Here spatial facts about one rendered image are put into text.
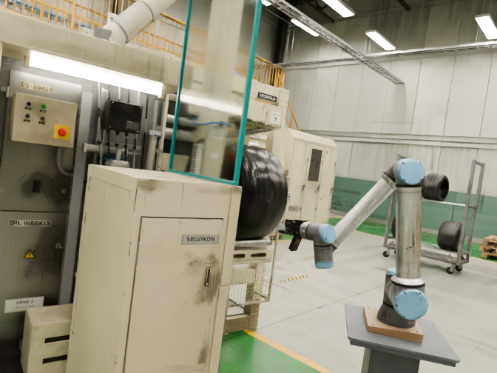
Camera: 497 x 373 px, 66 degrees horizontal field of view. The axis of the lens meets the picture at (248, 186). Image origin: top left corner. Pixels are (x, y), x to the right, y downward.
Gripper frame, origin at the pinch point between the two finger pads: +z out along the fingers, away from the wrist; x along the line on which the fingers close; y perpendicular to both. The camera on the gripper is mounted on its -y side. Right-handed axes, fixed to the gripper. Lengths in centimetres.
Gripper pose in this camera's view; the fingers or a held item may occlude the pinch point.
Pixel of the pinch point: (278, 231)
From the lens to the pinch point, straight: 215.8
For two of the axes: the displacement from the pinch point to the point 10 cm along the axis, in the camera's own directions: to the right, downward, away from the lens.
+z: -6.1, 0.0, 7.9
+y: 0.6, -10.0, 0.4
